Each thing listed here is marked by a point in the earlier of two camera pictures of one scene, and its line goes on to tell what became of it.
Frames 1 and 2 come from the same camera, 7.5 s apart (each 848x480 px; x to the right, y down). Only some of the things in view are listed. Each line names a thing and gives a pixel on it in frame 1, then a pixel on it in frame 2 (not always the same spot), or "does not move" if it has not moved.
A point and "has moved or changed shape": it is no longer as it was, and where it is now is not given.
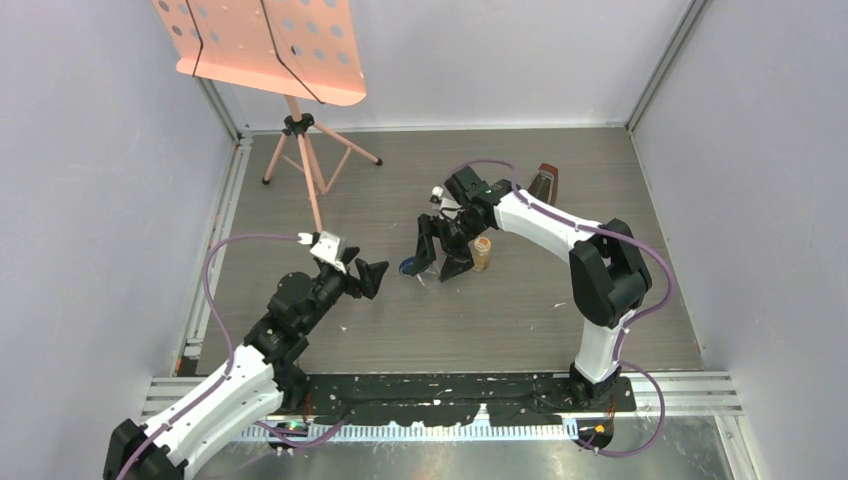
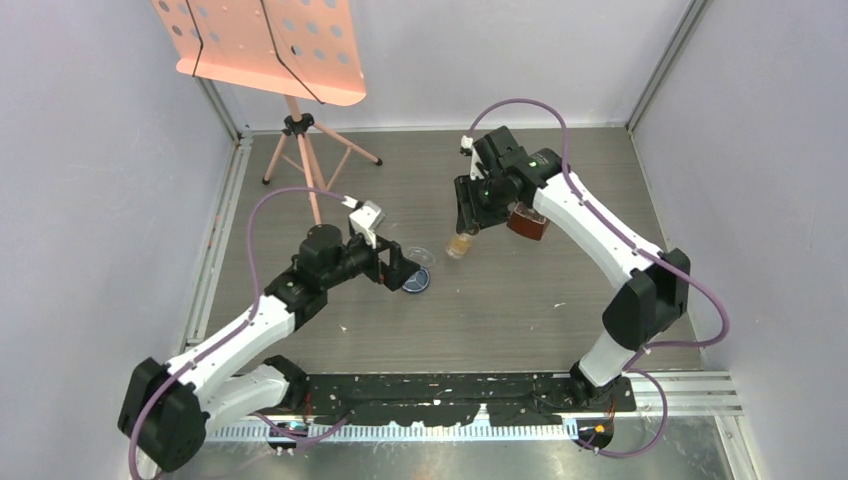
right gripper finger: (458, 260) → (466, 222)
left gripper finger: (370, 275) → (399, 268)
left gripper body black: (330, 284) → (369, 259)
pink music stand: (301, 49) does not move
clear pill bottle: (482, 246) has moved or changed shape
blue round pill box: (405, 265) has moved or changed shape
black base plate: (507, 398) does not move
